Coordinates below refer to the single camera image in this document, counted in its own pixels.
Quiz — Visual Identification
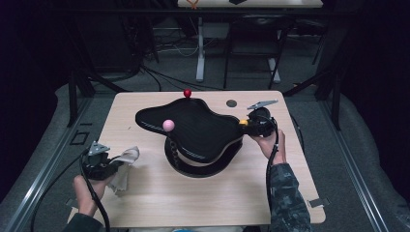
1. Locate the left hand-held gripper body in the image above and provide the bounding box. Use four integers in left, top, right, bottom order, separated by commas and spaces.
80, 140, 112, 181

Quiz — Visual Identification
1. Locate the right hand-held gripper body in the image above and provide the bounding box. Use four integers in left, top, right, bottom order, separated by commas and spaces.
247, 99, 279, 138

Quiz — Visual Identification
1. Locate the beige wiping cloth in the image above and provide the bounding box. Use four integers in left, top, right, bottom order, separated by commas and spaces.
106, 145, 140, 193

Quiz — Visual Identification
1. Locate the black wavy tray stand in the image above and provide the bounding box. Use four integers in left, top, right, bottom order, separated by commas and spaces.
134, 96, 245, 179

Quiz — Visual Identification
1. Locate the person's right hand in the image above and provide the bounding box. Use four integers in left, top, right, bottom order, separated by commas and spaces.
250, 129, 287, 166

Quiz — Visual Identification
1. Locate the person's left hand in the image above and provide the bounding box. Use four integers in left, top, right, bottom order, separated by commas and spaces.
73, 174, 112, 218

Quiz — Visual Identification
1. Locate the metal table clip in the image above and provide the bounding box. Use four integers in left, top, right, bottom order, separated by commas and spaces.
307, 196, 332, 209
66, 197, 81, 211

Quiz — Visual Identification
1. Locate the pink ball knob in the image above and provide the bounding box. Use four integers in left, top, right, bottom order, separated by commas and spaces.
161, 119, 176, 132

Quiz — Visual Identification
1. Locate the black chair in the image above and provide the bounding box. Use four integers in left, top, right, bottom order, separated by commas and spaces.
222, 14, 291, 91

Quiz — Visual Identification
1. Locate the white background table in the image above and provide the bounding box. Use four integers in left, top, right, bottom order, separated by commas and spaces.
177, 0, 324, 84

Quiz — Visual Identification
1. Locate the black metal crossbar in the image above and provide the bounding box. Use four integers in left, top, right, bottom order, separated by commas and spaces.
47, 8, 356, 17

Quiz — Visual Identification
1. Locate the thin black cable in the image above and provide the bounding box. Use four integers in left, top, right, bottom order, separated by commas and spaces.
288, 112, 306, 154

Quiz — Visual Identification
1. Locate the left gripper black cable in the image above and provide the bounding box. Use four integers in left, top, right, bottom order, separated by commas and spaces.
78, 153, 111, 232

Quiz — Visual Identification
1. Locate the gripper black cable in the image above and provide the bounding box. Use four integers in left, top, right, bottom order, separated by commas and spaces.
78, 153, 111, 232
265, 117, 279, 207

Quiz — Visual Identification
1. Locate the metal floor rail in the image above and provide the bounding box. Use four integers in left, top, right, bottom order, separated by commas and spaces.
317, 96, 391, 232
3, 96, 95, 232

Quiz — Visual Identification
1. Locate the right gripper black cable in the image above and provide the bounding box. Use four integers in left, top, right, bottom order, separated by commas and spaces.
265, 117, 279, 207

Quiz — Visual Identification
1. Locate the black floor cable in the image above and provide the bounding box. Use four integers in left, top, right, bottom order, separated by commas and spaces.
30, 148, 90, 232

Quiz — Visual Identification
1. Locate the black metal frame stand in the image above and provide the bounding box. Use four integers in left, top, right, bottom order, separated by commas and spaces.
66, 64, 130, 129
283, 64, 342, 131

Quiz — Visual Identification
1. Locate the tangle of floor cables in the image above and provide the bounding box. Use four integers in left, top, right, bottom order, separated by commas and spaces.
141, 18, 226, 93

